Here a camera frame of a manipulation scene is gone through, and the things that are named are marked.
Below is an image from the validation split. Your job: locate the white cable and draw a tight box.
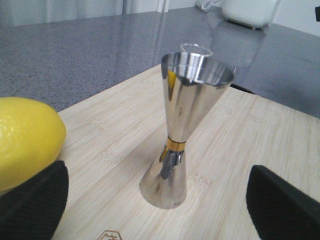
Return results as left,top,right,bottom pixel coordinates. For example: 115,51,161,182
194,0,223,12

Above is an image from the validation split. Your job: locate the small glass beaker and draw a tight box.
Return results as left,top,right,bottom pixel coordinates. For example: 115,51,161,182
180,43,213,57

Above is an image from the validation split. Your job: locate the white appliance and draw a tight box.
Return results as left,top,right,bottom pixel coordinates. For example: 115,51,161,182
221,0,280,29

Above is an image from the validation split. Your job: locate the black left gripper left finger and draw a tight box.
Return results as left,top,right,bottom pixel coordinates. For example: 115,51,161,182
0,160,69,240

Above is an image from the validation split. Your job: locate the steel double jigger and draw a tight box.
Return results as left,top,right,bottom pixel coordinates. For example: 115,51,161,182
139,52,234,209

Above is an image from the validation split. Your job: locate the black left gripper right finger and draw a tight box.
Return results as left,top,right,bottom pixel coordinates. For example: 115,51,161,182
246,165,320,240

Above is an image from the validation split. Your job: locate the yellow lemon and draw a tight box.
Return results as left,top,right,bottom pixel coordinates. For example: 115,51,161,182
0,96,67,194

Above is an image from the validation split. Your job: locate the wooden cutting board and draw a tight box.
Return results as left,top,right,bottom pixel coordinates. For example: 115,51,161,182
53,66,320,240

